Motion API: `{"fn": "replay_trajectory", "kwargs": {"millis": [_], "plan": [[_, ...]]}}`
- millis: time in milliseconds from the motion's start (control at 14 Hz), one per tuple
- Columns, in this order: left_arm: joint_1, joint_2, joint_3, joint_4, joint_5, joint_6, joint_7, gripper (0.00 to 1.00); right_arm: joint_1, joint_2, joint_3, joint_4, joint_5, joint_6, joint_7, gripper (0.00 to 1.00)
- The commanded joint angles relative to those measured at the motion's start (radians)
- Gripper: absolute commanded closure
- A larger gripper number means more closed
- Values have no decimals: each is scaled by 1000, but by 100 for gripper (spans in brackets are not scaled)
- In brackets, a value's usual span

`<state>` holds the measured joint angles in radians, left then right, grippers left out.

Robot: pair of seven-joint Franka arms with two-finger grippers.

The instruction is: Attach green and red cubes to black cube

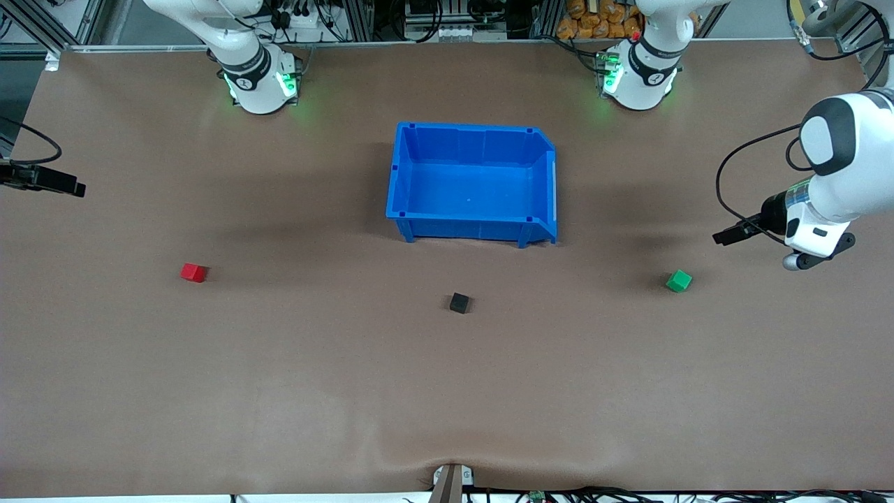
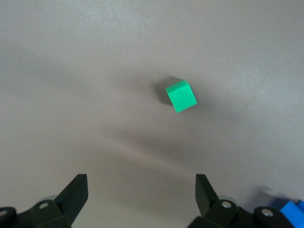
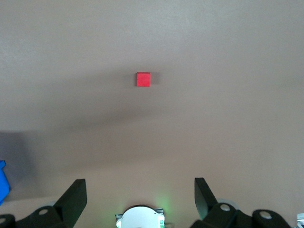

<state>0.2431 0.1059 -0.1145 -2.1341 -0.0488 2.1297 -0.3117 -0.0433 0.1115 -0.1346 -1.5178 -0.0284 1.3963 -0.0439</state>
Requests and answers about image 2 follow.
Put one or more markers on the blue plastic storage bin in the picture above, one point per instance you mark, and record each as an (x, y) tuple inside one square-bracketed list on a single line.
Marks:
[(293, 211)]

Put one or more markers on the green cube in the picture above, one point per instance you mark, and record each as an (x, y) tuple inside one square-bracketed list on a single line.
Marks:
[(181, 97)]

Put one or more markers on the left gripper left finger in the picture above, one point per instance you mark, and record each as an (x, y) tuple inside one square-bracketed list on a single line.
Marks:
[(73, 197)]

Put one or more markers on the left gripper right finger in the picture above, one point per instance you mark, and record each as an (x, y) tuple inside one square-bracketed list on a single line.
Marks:
[(209, 206)]

